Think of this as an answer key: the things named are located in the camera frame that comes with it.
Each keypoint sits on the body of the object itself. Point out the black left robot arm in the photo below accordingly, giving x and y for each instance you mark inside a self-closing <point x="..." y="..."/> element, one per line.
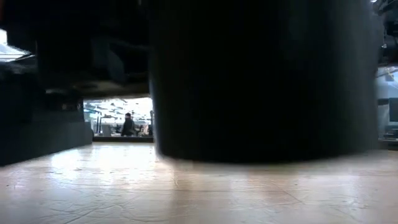
<point x="77" y="31"/>

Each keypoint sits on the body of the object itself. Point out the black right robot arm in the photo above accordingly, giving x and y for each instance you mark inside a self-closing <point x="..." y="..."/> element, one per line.
<point x="390" y="31"/>

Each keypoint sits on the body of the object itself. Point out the person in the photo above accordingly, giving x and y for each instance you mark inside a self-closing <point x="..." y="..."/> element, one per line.
<point x="128" y="126"/>

